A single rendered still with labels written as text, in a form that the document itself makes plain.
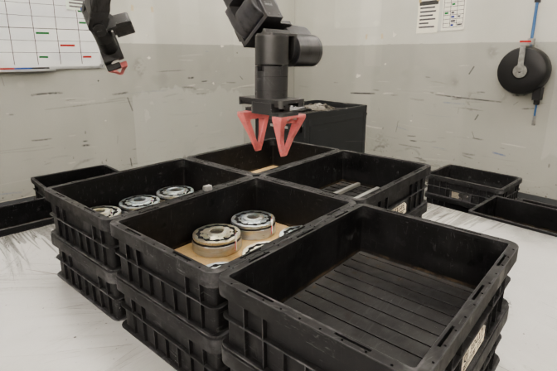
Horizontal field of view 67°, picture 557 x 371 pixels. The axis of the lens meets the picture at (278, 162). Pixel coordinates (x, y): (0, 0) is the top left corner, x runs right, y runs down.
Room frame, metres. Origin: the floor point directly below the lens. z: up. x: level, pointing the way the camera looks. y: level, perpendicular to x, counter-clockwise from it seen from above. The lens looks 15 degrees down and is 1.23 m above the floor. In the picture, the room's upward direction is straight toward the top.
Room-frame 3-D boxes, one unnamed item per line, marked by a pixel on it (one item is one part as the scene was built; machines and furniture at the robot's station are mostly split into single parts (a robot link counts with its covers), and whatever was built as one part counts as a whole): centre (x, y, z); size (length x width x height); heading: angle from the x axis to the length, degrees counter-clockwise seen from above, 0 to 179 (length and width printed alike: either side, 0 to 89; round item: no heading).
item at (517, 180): (2.16, -1.05, 0.37); 0.40 x 0.30 x 0.45; 43
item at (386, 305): (0.58, -0.15, 0.87); 0.40 x 0.30 x 0.11; 139
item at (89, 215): (0.97, 0.30, 0.92); 0.40 x 0.30 x 0.02; 139
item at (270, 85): (0.73, 0.01, 1.17); 0.10 x 0.07 x 0.07; 48
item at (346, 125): (2.75, -0.22, 0.45); 0.60 x 0.45 x 0.90; 133
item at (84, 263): (0.97, 0.30, 0.76); 0.40 x 0.30 x 0.12; 139
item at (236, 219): (0.90, 0.06, 0.86); 0.10 x 0.10 x 0.01
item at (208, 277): (0.77, 0.07, 0.92); 0.40 x 0.30 x 0.02; 139
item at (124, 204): (1.02, 0.36, 0.86); 0.10 x 0.10 x 0.01
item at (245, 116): (0.75, 0.03, 1.10); 0.07 x 0.07 x 0.09; 48
